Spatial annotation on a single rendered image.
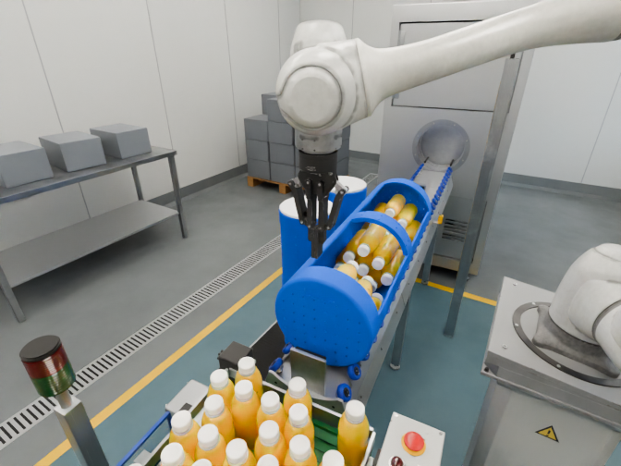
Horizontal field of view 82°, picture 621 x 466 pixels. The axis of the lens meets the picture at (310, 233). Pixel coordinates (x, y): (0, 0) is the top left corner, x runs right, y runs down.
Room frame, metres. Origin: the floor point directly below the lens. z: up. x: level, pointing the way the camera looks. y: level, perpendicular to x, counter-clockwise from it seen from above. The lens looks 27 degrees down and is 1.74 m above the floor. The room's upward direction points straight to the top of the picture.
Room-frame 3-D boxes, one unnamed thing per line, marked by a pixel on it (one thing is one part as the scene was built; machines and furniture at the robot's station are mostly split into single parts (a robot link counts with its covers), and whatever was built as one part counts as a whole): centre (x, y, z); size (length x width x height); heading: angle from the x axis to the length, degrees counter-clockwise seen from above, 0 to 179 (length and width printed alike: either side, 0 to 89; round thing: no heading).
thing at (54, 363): (0.49, 0.50, 1.23); 0.06 x 0.06 x 0.04
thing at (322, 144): (0.69, -0.01, 1.60); 0.09 x 0.09 x 0.06
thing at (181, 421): (0.47, 0.26, 1.07); 0.04 x 0.04 x 0.02
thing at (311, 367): (0.67, 0.00, 0.99); 0.10 x 0.02 x 0.12; 64
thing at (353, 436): (0.49, -0.09, 0.98); 0.07 x 0.07 x 0.17
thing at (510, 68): (1.87, -0.95, 0.85); 0.06 x 0.06 x 1.70; 64
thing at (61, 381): (0.49, 0.50, 1.18); 0.06 x 0.06 x 0.05
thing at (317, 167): (0.69, -0.01, 1.52); 0.08 x 0.07 x 0.09; 64
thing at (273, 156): (4.88, 0.17, 0.59); 1.20 x 0.80 x 1.19; 59
